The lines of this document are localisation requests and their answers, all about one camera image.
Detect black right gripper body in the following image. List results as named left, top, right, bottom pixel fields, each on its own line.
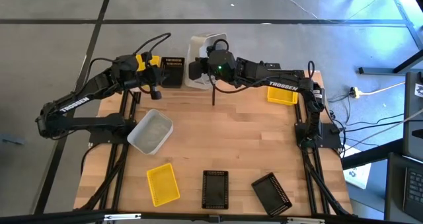
left=198, top=54, right=217, bottom=85

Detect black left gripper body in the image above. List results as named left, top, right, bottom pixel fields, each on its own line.
left=137, top=60, right=165, bottom=88

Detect yellow plastic basket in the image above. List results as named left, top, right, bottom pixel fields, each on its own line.
left=266, top=86, right=299, bottom=106
left=146, top=163, right=181, bottom=207
left=135, top=53, right=162, bottom=73

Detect white plastic basket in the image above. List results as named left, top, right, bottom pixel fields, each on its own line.
left=184, top=32, right=229, bottom=91
left=127, top=108, right=174, bottom=155

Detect black plastic basket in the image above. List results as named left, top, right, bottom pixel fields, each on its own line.
left=202, top=170, right=229, bottom=210
left=160, top=56, right=186, bottom=89
left=250, top=172, right=293, bottom=218

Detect small grey floor object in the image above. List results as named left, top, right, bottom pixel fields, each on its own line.
left=1, top=135, right=26, bottom=146

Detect black desk foot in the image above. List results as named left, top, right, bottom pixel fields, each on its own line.
left=358, top=48, right=423, bottom=75

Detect black crossbar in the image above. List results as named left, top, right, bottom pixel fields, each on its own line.
left=0, top=209, right=423, bottom=224

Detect black desk leg bar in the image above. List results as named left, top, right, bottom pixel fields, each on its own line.
left=341, top=138, right=404, bottom=170

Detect white box with logo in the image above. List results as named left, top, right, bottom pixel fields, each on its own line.
left=342, top=144, right=373, bottom=190

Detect grey computer case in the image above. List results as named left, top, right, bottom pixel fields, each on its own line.
left=402, top=71, right=423, bottom=162

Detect dark grey desk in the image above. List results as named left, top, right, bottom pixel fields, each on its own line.
left=384, top=152, right=423, bottom=224

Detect black keyboard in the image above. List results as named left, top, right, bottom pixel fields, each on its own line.
left=402, top=166, right=423, bottom=220

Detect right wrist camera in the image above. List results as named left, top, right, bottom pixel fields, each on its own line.
left=188, top=60, right=202, bottom=81

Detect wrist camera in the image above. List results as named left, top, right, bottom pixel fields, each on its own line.
left=149, top=84, right=163, bottom=101
left=188, top=60, right=202, bottom=81

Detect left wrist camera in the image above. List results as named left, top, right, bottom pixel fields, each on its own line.
left=149, top=84, right=163, bottom=101

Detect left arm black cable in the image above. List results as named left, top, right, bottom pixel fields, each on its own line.
left=88, top=32, right=173, bottom=73

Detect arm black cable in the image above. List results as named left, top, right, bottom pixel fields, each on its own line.
left=208, top=75, right=277, bottom=94
left=88, top=32, right=173, bottom=73

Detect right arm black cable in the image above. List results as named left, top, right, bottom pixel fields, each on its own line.
left=208, top=75, right=277, bottom=94

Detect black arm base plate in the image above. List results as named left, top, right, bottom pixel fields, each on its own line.
left=293, top=122, right=343, bottom=149
left=88, top=124, right=137, bottom=145

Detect black aluminium frame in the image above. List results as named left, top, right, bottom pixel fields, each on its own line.
left=260, top=62, right=354, bottom=217
left=79, top=81, right=142, bottom=212

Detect thin white floor cable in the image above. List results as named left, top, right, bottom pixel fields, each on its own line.
left=272, top=0, right=320, bottom=20

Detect black cable under table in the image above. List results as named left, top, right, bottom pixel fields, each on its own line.
left=80, top=143, right=100, bottom=178

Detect silver bracket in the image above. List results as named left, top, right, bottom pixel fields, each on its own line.
left=286, top=216, right=327, bottom=224
left=103, top=213, right=142, bottom=222

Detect white power cable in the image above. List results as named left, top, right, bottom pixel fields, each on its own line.
left=359, top=81, right=406, bottom=96

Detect black floor cable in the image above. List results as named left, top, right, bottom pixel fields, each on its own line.
left=344, top=113, right=406, bottom=128
left=343, top=120, right=406, bottom=133

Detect grey floor cable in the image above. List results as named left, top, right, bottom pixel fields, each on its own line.
left=343, top=108, right=423, bottom=154

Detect grey metal table rail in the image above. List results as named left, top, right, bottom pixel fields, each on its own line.
left=388, top=0, right=423, bottom=50

